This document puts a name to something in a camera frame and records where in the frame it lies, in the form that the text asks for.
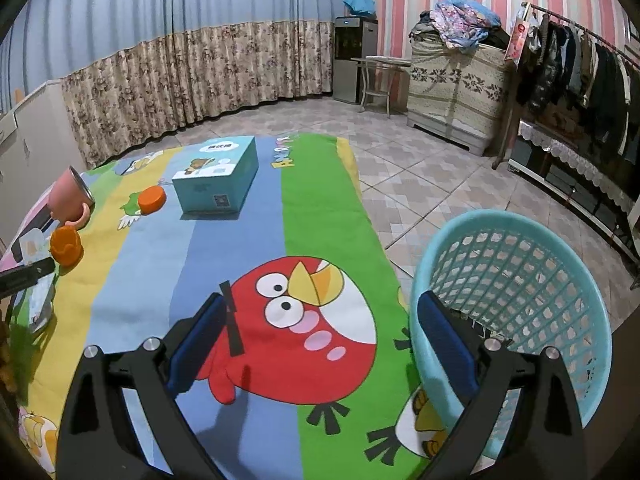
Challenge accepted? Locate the pink pig cup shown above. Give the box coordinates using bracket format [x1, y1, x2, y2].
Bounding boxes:
[47, 166, 96, 231]

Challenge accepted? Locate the small printed carton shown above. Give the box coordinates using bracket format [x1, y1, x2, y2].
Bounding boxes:
[11, 229, 56, 333]

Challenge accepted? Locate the teal cardboard box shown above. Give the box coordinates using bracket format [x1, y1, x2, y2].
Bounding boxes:
[171, 135, 259, 215]

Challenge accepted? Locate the teal plastic basket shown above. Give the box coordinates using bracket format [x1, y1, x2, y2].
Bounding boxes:
[410, 210, 613, 461]

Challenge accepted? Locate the small folding table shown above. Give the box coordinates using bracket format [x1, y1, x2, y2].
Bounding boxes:
[351, 55, 413, 118]

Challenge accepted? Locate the blue and floral curtain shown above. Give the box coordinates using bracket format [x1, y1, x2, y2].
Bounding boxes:
[0, 0, 346, 171]

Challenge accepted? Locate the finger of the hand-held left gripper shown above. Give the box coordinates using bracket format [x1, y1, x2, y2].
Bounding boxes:
[0, 256, 57, 297]

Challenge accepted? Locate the rack of hanging clothes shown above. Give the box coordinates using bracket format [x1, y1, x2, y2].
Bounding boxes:
[515, 2, 640, 161]

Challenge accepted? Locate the cabinet under floral cloth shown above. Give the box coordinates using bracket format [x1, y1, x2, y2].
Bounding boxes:
[406, 40, 516, 156]

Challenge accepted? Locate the pile of clothes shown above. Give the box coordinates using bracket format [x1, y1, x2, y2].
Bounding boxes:
[410, 0, 516, 51]

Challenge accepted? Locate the white cabinet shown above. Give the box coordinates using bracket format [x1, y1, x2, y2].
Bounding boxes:
[0, 80, 86, 201]

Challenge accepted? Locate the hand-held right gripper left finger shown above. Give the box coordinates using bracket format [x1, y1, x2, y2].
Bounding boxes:
[56, 292, 231, 480]

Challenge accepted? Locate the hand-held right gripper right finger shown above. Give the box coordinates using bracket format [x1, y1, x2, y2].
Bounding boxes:
[417, 290, 588, 480]

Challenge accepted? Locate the low cabinet with lace cloth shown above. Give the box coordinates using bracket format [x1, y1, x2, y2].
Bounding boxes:
[507, 120, 640, 261]

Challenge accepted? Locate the grey water dispenser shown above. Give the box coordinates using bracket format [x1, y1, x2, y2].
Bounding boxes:
[332, 16, 379, 106]

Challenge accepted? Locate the orange plastic cup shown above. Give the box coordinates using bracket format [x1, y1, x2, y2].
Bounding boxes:
[50, 226, 83, 266]

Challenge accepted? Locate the blue covered water bottle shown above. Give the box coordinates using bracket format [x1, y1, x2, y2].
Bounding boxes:
[342, 0, 378, 20]

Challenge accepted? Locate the cartoon bird play mat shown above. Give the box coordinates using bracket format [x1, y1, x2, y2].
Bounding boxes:
[0, 132, 451, 480]

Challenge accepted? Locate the orange round lid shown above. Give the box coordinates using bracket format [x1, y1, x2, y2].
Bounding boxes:
[138, 186, 167, 216]

